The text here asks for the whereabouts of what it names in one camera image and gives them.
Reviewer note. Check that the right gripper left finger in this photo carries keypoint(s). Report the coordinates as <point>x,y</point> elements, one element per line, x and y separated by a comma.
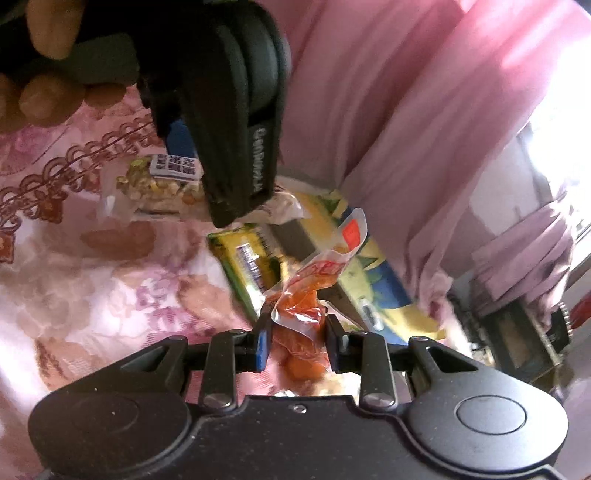
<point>251,349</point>

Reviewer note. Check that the orange snack clear packet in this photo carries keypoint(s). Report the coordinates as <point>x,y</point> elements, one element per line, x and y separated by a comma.
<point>299,316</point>

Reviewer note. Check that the person's left hand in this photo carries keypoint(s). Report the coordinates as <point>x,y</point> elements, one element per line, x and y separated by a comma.
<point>36,37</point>

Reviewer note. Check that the dark wooden side table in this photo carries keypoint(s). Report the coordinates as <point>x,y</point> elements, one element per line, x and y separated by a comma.
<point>512,341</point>

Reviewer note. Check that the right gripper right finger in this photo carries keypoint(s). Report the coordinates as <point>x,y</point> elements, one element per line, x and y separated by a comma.
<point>344,348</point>

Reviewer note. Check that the colourful cardboard tray box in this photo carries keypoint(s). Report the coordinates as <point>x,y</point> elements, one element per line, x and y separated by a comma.
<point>308,253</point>

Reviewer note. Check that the floral pink bedsheet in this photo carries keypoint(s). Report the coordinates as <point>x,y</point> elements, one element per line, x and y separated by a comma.
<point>78,293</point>

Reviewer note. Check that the puffed grain bar packet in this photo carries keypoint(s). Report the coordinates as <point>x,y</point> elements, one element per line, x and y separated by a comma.
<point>155,186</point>

